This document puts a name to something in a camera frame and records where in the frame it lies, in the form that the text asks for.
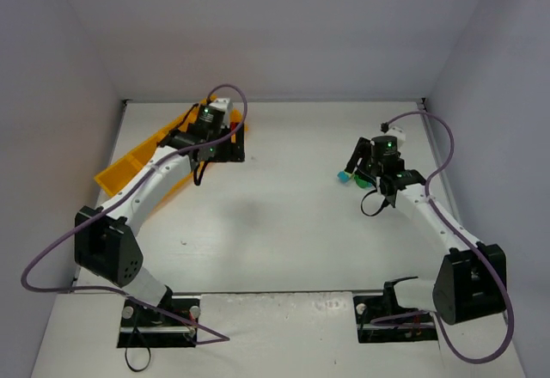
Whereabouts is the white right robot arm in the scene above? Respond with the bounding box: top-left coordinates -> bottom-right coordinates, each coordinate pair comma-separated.
344,134 -> 506,325

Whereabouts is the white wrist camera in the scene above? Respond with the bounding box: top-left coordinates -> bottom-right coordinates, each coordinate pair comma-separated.
380,123 -> 406,150
208,98 -> 234,126

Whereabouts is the cyan small lego brick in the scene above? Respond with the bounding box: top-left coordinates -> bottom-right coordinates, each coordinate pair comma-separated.
337,171 -> 351,183

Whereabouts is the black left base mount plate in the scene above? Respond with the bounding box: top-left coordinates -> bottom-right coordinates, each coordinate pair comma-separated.
117,299 -> 197,349

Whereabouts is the green rounded lego piece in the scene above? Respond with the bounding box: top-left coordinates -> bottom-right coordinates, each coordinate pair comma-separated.
354,175 -> 375,189

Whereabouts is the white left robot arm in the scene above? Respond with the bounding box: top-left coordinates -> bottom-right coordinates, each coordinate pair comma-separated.
74,98 -> 245,310

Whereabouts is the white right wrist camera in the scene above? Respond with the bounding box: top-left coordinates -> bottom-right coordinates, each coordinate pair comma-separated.
380,123 -> 406,150

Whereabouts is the yellow four-compartment sorting tray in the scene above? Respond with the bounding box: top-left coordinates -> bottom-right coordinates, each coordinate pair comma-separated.
94,107 -> 248,201

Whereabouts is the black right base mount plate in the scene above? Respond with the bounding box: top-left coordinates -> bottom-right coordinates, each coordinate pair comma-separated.
353,295 -> 437,344

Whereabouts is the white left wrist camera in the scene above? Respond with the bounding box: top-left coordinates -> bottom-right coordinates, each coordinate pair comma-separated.
208,98 -> 234,126

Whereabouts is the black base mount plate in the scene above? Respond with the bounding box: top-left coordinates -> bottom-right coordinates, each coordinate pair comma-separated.
117,299 -> 197,349
353,295 -> 437,344

